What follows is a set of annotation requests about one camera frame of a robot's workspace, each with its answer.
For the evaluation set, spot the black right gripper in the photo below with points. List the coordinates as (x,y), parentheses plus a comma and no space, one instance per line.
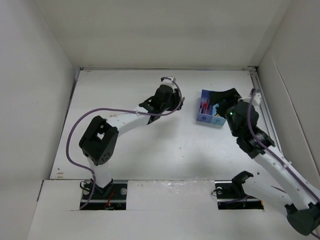
(231,96)

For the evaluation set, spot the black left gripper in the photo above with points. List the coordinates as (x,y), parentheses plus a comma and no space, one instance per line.
(176,101)

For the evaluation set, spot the red gel pen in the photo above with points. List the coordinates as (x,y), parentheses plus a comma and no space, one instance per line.
(205,106)

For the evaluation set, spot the pink ink clear pen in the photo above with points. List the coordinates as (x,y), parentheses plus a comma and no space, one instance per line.
(202,101)

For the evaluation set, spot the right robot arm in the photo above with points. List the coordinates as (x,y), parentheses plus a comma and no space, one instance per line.
(296,198)

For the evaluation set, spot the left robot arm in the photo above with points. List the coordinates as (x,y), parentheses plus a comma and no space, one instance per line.
(99,139)

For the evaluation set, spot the light blue container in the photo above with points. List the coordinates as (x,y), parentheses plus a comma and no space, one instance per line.
(216,118)

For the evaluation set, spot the dark blue container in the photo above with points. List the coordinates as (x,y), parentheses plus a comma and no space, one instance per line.
(206,118)

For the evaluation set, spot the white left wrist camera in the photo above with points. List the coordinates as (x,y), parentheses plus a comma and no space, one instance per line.
(168,81)

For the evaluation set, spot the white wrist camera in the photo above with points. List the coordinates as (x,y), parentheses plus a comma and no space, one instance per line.
(168,81)
(254,97)

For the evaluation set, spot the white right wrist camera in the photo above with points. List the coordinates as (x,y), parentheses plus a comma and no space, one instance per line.
(254,97)

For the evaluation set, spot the aluminium side rail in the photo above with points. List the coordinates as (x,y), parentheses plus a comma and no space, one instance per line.
(253,73)

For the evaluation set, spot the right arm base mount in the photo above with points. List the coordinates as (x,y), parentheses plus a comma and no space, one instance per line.
(230,194)

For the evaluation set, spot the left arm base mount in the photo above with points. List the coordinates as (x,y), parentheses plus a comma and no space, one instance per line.
(112,198)

